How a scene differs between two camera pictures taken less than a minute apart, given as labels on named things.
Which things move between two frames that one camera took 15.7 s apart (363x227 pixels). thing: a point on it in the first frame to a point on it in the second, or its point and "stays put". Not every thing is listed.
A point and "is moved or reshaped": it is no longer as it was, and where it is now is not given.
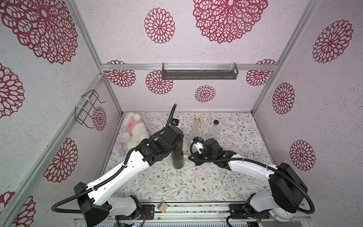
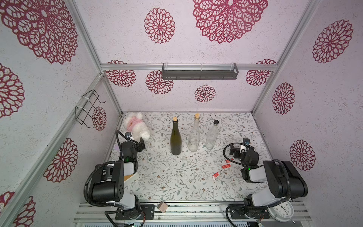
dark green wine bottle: [177, 159] is moved or reshaped
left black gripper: [179, 144] to [138, 144]
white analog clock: [280, 214] stays put
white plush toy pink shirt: [134, 130] stays put
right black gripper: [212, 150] to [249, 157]
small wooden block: [162, 206] stays put
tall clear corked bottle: [195, 131] stays put
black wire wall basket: [82, 113] stays put
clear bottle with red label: [213, 132] stays put
